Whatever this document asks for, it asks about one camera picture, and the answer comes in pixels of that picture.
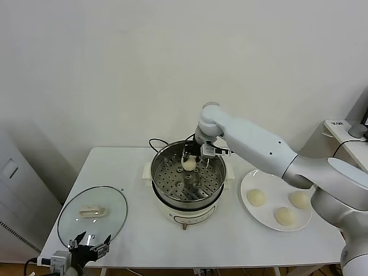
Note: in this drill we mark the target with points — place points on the round glass pot lid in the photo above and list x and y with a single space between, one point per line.
93 212

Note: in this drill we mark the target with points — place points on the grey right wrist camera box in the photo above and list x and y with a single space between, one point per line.
207 151

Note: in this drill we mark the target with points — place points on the white steamed baozi bun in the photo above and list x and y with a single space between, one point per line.
256 197
285 216
189 165
299 199

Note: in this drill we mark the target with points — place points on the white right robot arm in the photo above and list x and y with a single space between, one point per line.
253 135

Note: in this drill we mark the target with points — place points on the light grey cabinet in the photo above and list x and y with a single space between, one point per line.
17 187

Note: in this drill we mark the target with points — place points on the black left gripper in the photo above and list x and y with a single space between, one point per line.
82 254

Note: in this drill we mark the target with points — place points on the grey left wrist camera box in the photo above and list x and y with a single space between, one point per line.
59 260

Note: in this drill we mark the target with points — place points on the white round plate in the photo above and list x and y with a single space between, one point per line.
258 215

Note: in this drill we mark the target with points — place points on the cream electric cooker base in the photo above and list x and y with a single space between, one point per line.
187 215

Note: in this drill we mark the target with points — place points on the grey cylindrical stand base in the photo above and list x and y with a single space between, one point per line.
356 131

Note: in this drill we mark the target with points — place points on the white side desk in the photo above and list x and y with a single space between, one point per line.
356 149

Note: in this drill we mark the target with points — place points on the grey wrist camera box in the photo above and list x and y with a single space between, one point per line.
59 260
207 151

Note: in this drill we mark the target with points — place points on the stainless steel steamer basket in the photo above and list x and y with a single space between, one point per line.
172 184

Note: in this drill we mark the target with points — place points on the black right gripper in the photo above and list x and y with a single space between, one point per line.
195 148

